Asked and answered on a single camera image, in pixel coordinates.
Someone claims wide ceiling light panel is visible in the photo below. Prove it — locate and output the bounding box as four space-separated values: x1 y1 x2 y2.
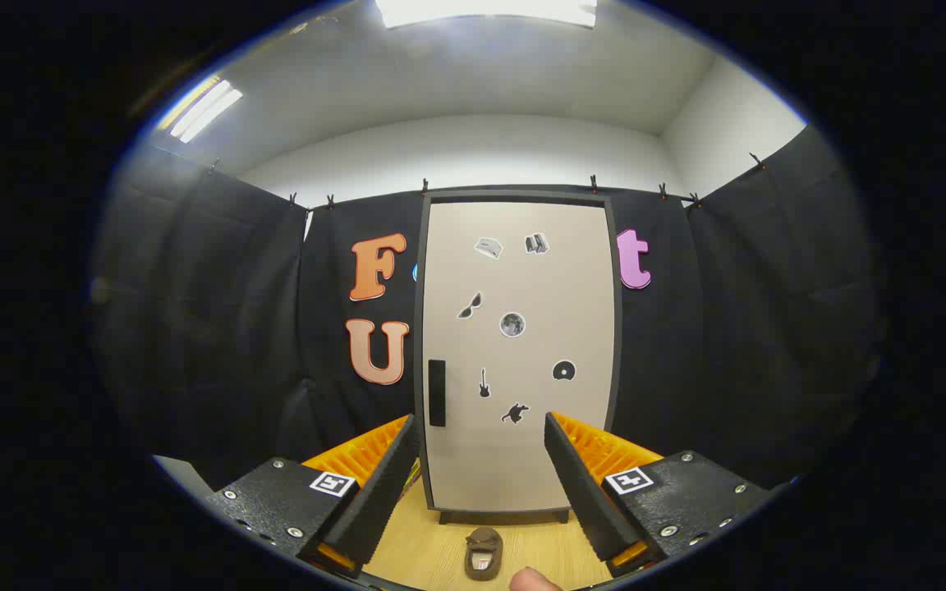
374 0 599 30

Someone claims grey panel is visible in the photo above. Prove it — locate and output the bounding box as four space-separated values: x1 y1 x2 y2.
153 456 215 502

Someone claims black door handle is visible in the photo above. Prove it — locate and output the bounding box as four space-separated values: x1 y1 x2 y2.
428 360 447 428

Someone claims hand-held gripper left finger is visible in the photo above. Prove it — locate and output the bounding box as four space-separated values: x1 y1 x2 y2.
206 415 422 580

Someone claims black backdrop cloth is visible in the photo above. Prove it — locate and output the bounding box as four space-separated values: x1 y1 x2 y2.
95 123 880 493

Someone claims brown fuzzy shoe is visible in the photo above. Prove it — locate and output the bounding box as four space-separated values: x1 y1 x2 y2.
465 527 504 582

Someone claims dark grey shoe cabinet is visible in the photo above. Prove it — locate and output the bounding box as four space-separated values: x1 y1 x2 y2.
414 190 623 525

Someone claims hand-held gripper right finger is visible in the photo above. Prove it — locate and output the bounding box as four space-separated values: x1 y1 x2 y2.
544 412 772 577

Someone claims narrow ceiling light panel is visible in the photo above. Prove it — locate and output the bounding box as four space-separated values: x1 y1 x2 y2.
163 78 244 144

